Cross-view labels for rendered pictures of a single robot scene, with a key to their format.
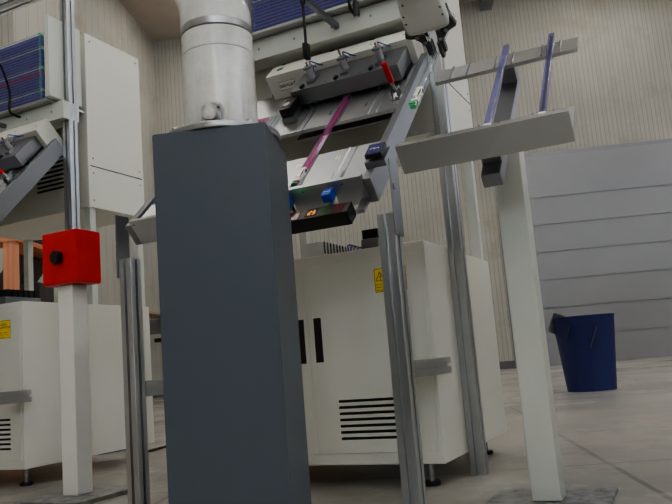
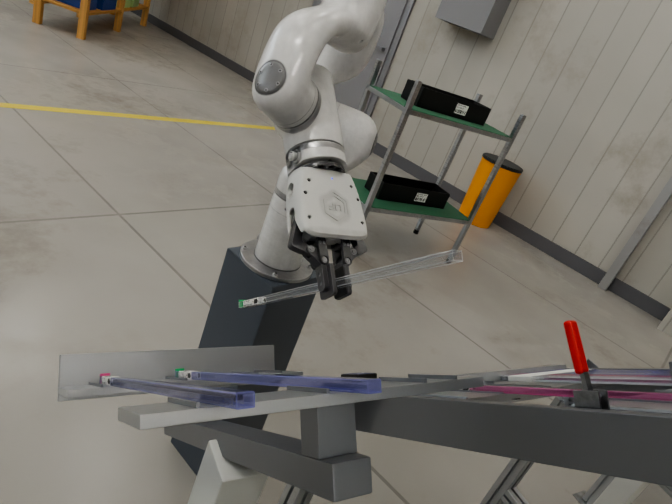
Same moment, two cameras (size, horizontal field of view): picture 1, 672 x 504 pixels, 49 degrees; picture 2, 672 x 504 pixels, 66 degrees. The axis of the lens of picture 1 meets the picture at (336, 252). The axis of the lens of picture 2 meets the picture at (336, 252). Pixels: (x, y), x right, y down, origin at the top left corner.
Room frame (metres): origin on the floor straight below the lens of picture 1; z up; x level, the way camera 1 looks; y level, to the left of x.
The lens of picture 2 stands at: (1.82, -0.79, 1.31)
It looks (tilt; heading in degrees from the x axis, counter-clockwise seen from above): 25 degrees down; 117
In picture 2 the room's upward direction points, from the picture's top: 22 degrees clockwise
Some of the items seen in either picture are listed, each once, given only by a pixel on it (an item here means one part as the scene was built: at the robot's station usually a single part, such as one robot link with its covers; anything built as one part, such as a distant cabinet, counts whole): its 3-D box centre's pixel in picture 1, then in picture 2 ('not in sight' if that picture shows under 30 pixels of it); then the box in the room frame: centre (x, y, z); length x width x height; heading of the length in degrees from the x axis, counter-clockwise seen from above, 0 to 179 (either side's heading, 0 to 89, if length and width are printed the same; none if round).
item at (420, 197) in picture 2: not in sight; (408, 190); (0.56, 2.29, 0.41); 0.57 x 0.17 x 0.11; 64
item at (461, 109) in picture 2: not in sight; (447, 103); (0.56, 2.29, 1.01); 0.57 x 0.17 x 0.11; 64
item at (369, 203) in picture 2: not in sight; (417, 170); (0.56, 2.29, 0.55); 0.91 x 0.46 x 1.10; 64
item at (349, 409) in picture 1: (361, 365); not in sight; (2.29, -0.05, 0.31); 0.70 x 0.65 x 0.62; 64
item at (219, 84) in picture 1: (220, 91); (287, 230); (1.17, 0.17, 0.79); 0.19 x 0.19 x 0.18
